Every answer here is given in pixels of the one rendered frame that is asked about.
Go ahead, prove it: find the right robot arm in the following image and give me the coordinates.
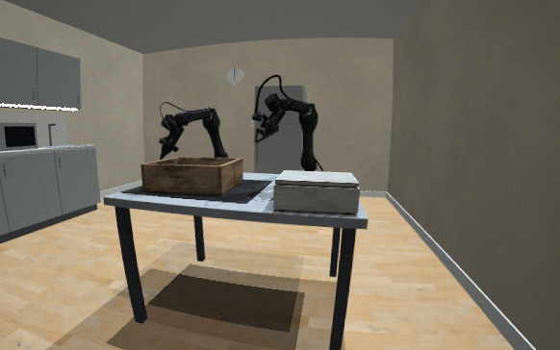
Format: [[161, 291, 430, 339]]
[[165, 109, 228, 158]]

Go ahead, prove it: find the wooden crate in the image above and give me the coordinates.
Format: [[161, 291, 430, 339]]
[[141, 157, 243, 195]]

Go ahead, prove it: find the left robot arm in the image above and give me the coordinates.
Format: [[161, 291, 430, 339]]
[[252, 93, 318, 171]]

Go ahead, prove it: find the white bench scale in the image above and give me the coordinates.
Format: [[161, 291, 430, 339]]
[[273, 170, 360, 214]]

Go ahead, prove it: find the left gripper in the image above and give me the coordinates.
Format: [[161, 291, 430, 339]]
[[255, 113, 280, 143]]

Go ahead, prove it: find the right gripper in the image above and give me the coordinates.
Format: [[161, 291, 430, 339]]
[[160, 133, 179, 160]]

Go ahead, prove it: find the black rectangular mat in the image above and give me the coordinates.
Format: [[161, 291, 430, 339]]
[[121, 180, 272, 204]]

